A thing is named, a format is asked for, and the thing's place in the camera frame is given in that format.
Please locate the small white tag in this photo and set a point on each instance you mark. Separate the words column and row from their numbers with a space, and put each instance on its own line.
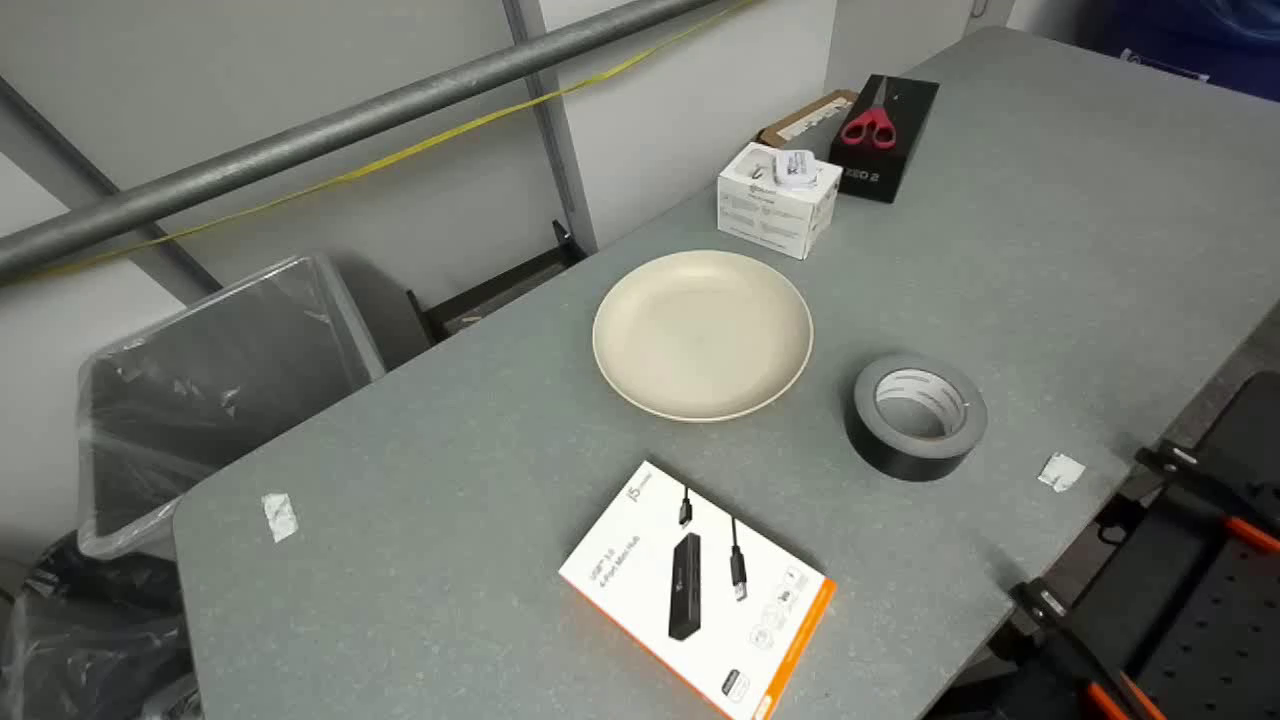
column 1061, row 475

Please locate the cream round plate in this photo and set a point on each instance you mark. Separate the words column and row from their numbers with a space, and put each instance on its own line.
column 703, row 332

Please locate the grey metal pipe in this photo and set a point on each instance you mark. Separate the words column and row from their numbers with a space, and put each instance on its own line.
column 335, row 132

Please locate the black plastic bag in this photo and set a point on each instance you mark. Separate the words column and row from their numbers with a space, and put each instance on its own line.
column 81, row 643

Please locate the small white carton box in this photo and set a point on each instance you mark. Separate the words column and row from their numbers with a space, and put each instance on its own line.
column 775, row 220

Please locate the grey diagonal frame strut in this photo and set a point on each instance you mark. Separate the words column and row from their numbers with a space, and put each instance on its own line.
column 81, row 180

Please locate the black frame foot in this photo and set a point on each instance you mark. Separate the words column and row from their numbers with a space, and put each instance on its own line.
column 493, row 292

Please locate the grey upright frame strut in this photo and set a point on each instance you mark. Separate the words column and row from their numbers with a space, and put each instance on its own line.
column 561, row 144

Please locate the white orange product box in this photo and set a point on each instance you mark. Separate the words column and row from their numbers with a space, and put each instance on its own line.
column 641, row 586

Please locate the black perforated base board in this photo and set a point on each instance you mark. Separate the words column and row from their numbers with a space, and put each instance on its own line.
column 1224, row 643

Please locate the blue container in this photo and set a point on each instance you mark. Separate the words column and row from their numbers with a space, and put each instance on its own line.
column 1185, row 40

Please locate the long black box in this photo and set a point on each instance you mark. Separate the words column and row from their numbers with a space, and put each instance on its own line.
column 904, row 154

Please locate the black orange bar clamp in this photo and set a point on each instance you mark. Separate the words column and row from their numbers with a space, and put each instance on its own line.
column 1203, row 499
column 1065, row 643

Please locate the grey bin with liner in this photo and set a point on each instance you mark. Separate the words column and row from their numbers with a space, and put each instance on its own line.
column 202, row 386

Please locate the brown cardboard box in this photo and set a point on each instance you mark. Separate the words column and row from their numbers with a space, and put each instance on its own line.
column 801, row 120

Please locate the white tape mark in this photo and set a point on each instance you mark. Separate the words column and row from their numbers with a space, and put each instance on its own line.
column 276, row 519

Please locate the black masking tape roll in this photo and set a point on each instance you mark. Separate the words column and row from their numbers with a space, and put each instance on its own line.
column 904, row 461

